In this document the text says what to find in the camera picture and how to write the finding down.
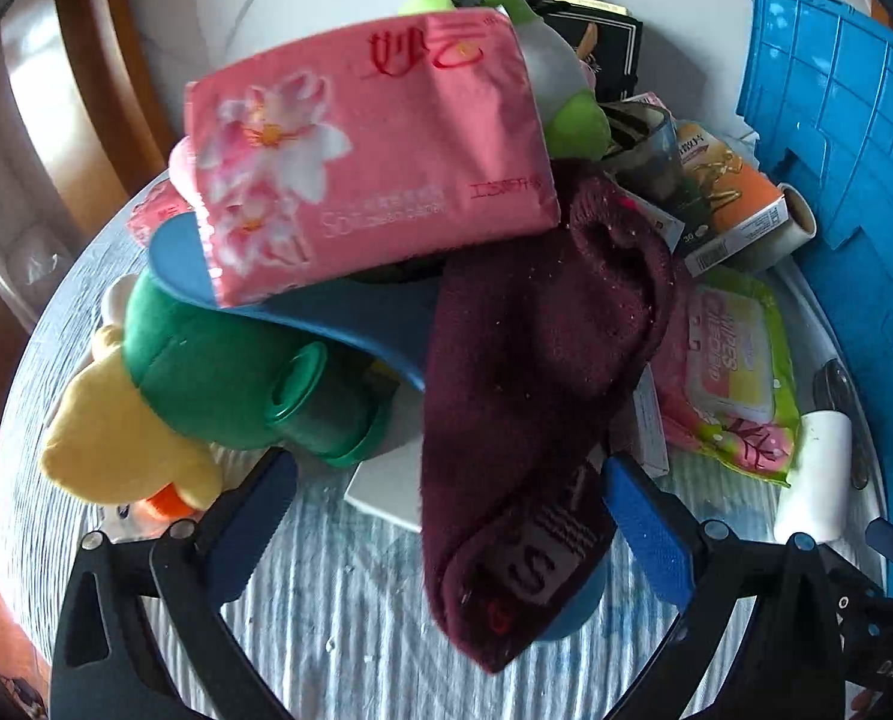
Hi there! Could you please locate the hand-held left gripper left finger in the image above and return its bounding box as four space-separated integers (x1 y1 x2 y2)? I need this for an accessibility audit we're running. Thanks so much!
49 446 301 720

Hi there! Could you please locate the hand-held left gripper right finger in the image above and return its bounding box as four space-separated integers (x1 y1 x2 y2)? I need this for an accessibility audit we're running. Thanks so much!
600 454 852 720

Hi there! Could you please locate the green and yellow plush toy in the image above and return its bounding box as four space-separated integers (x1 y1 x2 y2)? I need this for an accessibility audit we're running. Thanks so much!
41 270 342 522

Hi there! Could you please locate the maroon sock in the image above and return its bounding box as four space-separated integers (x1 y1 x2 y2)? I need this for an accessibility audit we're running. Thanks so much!
418 165 679 676

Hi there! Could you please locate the blue plastic crate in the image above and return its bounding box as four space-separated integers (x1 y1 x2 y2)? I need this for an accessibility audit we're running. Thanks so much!
735 0 893 601

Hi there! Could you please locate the white lint roll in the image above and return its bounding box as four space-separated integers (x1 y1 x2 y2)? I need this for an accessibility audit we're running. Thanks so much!
774 411 856 545
731 184 818 275

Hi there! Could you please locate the green plastic bottle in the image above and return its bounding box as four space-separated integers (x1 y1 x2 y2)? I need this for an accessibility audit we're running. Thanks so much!
270 341 395 466

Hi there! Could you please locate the green wet wipes pack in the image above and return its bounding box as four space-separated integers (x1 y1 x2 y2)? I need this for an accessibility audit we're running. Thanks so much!
652 266 803 485

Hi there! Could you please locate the pink patterned packet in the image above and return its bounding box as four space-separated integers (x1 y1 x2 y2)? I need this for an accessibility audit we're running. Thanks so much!
126 139 208 248

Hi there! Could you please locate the orange and white box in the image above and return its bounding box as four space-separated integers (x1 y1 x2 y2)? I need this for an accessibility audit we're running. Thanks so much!
671 120 788 278

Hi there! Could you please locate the pink flowered tissue packet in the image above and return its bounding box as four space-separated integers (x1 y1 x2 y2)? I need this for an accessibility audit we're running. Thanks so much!
182 9 563 308

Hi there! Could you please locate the dark glossy packet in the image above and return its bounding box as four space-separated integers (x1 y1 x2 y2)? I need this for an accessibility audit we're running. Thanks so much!
603 101 691 222

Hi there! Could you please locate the light green frog plush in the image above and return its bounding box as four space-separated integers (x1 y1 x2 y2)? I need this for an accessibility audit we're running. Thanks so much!
397 0 612 162

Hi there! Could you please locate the black gift box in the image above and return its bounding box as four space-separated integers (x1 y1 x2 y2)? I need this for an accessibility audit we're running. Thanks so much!
543 0 646 102

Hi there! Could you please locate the black plastic handle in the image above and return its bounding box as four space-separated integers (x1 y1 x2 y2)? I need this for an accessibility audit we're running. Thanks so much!
812 361 878 492

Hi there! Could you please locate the wooden wall trim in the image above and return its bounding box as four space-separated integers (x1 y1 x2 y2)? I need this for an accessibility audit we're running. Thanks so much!
49 0 173 200

